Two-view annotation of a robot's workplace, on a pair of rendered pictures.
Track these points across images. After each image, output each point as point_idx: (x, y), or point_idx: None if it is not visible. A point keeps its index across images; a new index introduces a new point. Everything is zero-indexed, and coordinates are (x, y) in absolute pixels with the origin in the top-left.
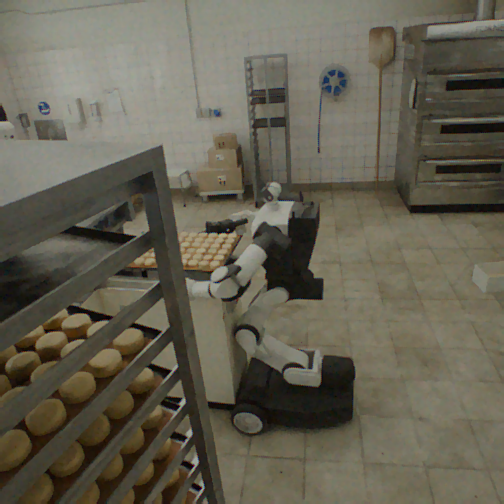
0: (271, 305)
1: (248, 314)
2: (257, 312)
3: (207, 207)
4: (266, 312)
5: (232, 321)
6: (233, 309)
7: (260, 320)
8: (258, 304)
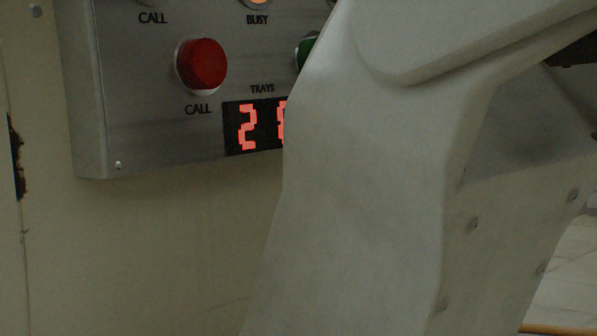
0: (452, 81)
1: (282, 250)
2: (349, 227)
3: (594, 223)
4: (414, 210)
5: (192, 327)
6: (143, 157)
7: (375, 331)
8: (326, 87)
